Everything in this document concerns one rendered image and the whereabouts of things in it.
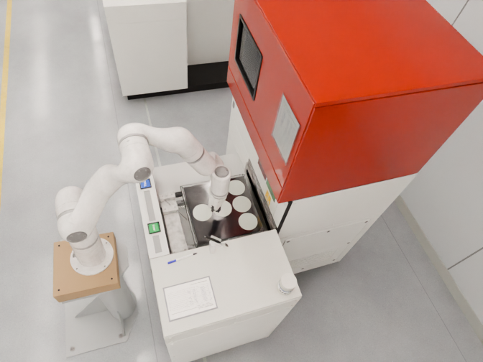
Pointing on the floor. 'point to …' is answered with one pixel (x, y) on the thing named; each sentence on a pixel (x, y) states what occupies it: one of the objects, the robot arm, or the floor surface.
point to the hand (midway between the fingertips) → (217, 208)
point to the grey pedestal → (101, 315)
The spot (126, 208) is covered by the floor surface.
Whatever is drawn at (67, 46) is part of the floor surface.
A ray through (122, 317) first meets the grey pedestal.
